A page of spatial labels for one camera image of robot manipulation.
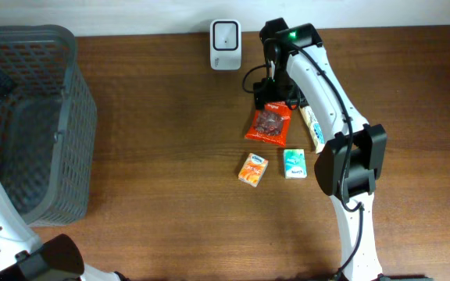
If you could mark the orange Kleenex tissue pack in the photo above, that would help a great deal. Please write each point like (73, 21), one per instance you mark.
(253, 169)

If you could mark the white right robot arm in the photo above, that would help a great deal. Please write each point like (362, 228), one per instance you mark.
(298, 73)

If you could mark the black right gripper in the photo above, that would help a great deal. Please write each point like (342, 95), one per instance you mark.
(273, 94)

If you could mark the red snack bag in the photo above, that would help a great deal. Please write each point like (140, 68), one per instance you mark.
(271, 125)

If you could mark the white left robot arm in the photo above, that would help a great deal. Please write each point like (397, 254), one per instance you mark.
(24, 256)

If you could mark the white barcode scanner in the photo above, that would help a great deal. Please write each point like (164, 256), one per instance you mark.
(225, 44)

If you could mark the grey plastic basket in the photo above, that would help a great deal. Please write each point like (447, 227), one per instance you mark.
(48, 119)

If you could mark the green Kleenex tissue pack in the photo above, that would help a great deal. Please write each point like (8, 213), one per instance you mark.
(294, 164)

